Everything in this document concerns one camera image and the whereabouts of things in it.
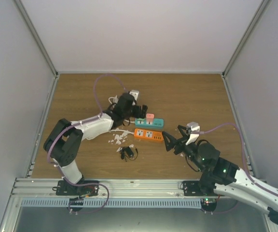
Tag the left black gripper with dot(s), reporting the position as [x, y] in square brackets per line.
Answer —
[137, 114]

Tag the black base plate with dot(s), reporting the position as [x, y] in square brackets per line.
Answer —
[198, 188]
[63, 188]

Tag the left aluminium frame post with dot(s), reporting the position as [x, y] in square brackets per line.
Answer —
[22, 10]

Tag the white debris pile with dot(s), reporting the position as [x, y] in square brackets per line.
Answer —
[120, 139]

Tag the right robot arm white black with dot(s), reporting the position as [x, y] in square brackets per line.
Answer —
[220, 176]

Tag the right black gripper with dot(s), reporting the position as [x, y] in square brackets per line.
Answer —
[173, 142]

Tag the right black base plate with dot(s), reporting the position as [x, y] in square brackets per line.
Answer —
[198, 188]

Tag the black adapter with cable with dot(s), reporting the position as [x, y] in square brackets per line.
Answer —
[128, 153]

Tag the right aluminium frame post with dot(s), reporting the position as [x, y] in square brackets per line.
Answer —
[250, 28]

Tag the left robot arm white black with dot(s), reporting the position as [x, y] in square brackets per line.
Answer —
[63, 143]

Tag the teal power strip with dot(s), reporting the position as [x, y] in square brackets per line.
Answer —
[157, 123]

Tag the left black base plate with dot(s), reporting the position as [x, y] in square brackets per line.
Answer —
[63, 188]

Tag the slotted grey cable duct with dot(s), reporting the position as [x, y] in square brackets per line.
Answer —
[113, 203]

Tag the aluminium frame post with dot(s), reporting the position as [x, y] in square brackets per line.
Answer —
[22, 10]
[250, 28]

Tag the aluminium front rail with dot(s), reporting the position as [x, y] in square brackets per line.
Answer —
[118, 188]

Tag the pink plug adapter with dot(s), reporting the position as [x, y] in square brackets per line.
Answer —
[149, 118]

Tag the orange power strip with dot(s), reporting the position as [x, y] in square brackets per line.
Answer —
[150, 135]

